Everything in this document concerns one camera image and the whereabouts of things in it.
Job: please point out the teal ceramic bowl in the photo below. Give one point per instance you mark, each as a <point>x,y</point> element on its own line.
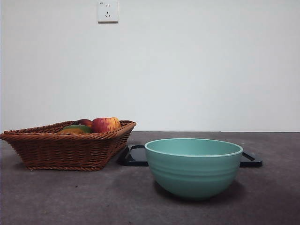
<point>194,173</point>

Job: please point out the brown kiwifruit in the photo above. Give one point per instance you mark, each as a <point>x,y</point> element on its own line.
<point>70,131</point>

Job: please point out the black rectangular tray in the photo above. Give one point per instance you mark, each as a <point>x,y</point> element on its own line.
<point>134,157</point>

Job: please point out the red yellow apple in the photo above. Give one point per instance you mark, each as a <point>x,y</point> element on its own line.
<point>103,124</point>

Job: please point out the green fruit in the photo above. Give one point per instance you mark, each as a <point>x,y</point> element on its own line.
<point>86,129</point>

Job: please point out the dark red fruit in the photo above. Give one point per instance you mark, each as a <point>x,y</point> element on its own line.
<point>84,122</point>

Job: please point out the brown wicker basket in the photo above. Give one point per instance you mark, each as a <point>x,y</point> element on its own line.
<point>63,150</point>

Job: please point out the white wall socket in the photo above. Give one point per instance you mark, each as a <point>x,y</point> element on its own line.
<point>112,11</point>

